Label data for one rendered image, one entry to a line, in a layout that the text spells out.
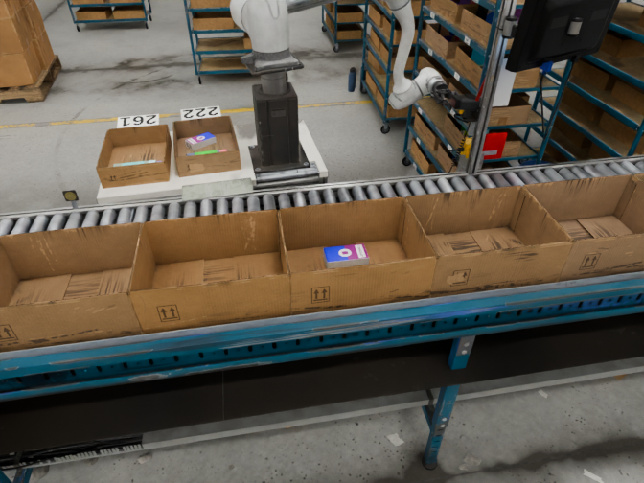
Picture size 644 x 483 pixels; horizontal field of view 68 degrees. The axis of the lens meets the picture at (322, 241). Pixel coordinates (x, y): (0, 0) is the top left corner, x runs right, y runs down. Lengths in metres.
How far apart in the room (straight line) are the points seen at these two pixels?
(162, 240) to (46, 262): 0.34
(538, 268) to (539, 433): 1.01
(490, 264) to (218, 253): 0.80
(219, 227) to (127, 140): 1.21
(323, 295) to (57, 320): 0.66
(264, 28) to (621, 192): 1.42
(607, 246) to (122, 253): 1.39
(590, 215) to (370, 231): 0.79
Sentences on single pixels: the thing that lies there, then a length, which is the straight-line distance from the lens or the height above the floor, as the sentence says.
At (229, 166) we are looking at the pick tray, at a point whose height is 0.78.
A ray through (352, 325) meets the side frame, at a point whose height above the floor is 0.91.
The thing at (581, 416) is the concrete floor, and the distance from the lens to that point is 2.44.
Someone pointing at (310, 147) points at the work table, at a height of 0.75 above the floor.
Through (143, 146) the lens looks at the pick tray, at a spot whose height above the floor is 0.76.
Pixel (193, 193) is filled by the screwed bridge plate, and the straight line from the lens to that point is 2.11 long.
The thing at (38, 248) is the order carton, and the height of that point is 0.99.
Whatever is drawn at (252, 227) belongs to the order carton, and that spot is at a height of 0.99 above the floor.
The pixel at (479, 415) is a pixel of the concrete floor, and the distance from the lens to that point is 2.28.
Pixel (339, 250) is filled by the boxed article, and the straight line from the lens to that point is 1.47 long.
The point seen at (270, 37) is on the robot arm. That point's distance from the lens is 2.04.
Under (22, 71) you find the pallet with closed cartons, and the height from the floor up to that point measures 0.28.
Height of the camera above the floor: 1.86
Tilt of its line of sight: 39 degrees down
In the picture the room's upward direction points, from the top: straight up
